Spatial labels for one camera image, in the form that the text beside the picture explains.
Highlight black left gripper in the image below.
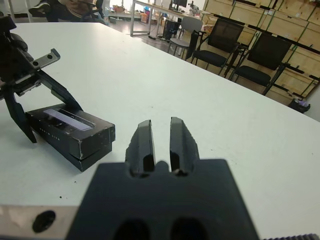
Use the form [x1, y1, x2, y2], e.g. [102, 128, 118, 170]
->
[0, 32, 84, 144]

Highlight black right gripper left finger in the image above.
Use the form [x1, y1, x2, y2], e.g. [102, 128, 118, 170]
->
[125, 119, 158, 176]

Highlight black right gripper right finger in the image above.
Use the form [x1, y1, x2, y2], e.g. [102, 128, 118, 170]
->
[169, 116, 201, 175]

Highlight black box lid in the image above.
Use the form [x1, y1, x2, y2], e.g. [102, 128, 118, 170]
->
[24, 107, 116, 160]

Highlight seated person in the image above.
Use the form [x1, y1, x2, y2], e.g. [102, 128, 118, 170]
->
[28, 0, 109, 25]

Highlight black basket under desk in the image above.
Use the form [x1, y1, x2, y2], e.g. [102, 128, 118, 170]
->
[163, 19, 181, 40]

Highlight black mesh office chair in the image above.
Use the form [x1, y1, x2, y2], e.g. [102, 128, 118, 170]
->
[229, 32, 293, 96]
[191, 17, 245, 77]

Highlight gray plastic chair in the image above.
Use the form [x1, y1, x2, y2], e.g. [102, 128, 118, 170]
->
[168, 16, 204, 60]

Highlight black trash bin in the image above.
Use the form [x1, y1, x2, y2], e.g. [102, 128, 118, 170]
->
[291, 98, 312, 114]

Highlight white office desk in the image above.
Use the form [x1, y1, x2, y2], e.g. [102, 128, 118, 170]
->
[129, 0, 210, 37]

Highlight light wooden crates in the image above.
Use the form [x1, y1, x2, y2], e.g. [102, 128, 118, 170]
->
[201, 0, 320, 106]

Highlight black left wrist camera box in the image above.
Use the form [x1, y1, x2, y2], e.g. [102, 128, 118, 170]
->
[0, 15, 17, 35]

